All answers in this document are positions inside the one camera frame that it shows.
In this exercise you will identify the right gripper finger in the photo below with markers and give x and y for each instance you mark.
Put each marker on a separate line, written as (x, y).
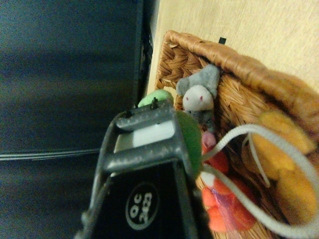
(147, 117)

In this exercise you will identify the green plush toy mouse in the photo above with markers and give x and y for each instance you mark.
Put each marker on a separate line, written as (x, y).
(190, 139)

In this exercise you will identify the grey plush toy mouse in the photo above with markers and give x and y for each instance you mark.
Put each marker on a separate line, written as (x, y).
(199, 95)

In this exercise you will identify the red plush toy mouse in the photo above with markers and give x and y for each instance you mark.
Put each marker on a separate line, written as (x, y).
(221, 199)

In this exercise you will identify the tan plush toy mouse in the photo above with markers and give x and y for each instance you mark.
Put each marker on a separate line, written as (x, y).
(294, 194)

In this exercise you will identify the brown wicker basket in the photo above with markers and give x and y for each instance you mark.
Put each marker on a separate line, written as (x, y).
(236, 59)

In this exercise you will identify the black curtain stand pole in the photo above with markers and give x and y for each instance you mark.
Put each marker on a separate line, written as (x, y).
(45, 155)

